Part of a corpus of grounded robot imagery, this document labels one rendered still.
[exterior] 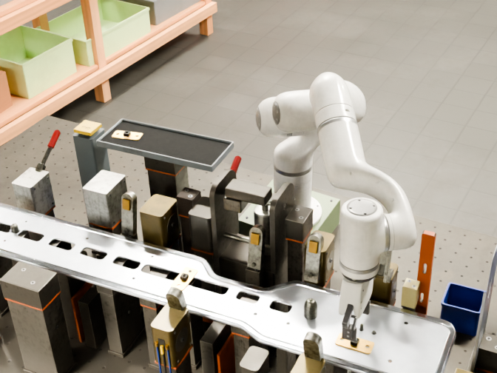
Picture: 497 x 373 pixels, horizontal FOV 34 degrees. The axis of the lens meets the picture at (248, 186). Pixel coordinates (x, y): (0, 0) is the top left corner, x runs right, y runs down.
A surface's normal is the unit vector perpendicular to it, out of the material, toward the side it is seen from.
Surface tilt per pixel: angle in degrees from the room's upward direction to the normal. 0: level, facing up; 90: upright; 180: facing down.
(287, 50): 0
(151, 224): 90
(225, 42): 0
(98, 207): 90
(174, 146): 0
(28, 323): 90
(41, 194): 90
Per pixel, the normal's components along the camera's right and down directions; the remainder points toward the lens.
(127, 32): 0.84, 0.28
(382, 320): -0.04, -0.83
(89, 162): -0.42, 0.52
